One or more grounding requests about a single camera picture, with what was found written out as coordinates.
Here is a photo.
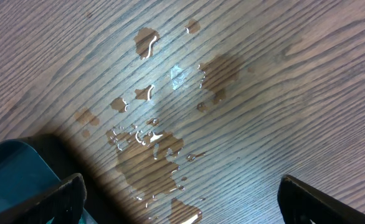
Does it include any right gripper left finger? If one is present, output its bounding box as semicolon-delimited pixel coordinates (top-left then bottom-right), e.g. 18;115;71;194
0;173;87;224

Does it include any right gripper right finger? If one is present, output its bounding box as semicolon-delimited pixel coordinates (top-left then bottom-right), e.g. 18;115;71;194
277;175;365;224

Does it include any black plastic tray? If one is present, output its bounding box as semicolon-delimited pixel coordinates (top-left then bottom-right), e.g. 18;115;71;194
0;133;121;224

